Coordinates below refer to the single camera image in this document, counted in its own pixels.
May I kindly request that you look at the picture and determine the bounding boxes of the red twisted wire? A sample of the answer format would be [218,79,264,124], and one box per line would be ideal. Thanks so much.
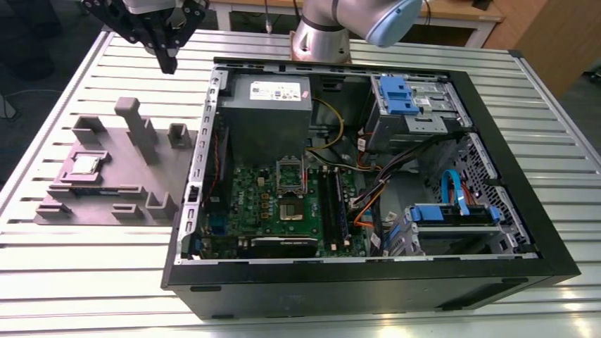
[212,135,224,200]

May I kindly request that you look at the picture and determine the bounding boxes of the hard disk in blue carrier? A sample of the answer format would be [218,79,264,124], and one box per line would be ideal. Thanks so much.
[406,205,501,228]

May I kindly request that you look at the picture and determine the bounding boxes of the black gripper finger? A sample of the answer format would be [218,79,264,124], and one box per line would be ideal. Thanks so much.
[164,0,210,75]
[81,0,173,75]

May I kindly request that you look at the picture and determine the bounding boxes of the blue flat wire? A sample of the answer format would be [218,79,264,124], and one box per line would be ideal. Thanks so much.
[440,170,470,216]

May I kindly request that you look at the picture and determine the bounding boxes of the yellow wire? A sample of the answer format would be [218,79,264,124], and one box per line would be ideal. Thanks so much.
[306,97,346,151]

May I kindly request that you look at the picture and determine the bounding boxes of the wooden cabinet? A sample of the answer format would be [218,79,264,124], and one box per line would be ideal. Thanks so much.
[482,0,601,101]

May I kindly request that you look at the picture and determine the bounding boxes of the orange wires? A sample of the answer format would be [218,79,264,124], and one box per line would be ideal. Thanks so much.
[350,196,384,232]

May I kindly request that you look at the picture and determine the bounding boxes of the grey parts rack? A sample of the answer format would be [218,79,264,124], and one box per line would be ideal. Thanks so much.
[33,96,198,227]

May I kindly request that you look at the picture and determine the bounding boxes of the RAM stick with gold contacts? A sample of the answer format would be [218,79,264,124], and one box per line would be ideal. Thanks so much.
[68,187,141,198]

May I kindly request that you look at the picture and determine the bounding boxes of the black RAM slot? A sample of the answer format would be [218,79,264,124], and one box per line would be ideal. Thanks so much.
[316,165,332,249]

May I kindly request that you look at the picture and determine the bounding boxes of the grey metal drive cage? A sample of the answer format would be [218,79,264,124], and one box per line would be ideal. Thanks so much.
[364,74,473,151]

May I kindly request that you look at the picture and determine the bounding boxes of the black wire bundle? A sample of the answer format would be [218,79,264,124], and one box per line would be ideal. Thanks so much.
[352,132,470,208]

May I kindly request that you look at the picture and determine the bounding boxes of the green motherboard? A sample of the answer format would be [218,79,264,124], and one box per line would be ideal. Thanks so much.
[194,165,372,260]

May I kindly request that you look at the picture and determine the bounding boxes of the black graphics card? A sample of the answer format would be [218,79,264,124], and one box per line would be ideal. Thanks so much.
[237,234,320,260]

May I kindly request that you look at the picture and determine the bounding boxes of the silver CPU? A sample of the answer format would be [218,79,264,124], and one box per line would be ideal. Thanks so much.
[68,154,103,176]

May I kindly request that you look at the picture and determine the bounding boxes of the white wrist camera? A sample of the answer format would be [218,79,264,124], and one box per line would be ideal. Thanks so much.
[120,0,178,15]

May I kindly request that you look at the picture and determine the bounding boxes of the grey power supply unit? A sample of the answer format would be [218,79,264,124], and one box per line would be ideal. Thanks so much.
[217,73,314,166]

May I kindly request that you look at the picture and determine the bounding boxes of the grey metal disk bay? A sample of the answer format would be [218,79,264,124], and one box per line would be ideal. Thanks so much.
[382,204,536,258]

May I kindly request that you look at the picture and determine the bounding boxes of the large blue drive bracket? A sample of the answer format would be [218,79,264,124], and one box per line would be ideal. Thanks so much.
[380,76,413,102]

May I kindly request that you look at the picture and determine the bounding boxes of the installed RAM stick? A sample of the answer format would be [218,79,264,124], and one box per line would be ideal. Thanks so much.
[328,167,352,249]

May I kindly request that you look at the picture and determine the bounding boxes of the black PC case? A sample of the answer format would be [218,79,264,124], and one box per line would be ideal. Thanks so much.
[160,56,582,320]

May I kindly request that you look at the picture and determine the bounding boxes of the wooden desk white frame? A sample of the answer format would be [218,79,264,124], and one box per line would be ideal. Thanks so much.
[210,0,506,49]

